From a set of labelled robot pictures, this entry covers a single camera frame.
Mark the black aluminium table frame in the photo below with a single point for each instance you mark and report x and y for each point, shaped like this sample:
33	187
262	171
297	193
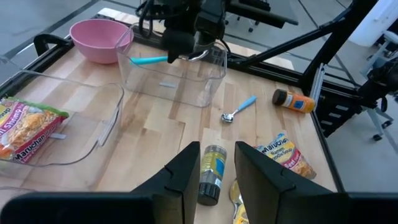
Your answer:
339	40

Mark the green label spice jar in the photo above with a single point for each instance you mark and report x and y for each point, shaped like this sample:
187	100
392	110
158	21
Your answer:
213	171

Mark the clear plastic storage bin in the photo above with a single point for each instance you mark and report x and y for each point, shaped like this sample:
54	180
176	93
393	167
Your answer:
174	90
93	130

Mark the creamy chicken yellow ramen packet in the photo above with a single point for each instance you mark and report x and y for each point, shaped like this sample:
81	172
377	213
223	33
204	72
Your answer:
241	218

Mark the pink plastic bowl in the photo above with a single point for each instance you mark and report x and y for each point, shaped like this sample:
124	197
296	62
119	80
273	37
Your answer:
96	40

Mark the beef flavour ramen packet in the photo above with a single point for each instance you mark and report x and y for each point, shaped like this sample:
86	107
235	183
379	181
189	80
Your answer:
286	155

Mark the orange spice jar black cap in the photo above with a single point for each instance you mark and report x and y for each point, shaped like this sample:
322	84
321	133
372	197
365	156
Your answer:
295	102

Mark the lime shrimp ramen packet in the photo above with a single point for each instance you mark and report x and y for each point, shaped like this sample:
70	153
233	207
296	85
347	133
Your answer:
28	127

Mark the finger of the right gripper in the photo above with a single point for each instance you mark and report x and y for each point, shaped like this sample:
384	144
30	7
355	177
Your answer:
177	42
206	40

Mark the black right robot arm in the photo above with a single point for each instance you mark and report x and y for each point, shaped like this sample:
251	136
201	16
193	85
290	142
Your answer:
264	14

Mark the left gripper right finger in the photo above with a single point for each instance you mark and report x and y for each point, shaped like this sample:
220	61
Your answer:
270	199

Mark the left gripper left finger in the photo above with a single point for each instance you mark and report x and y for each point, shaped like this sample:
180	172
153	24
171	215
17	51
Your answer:
177	193

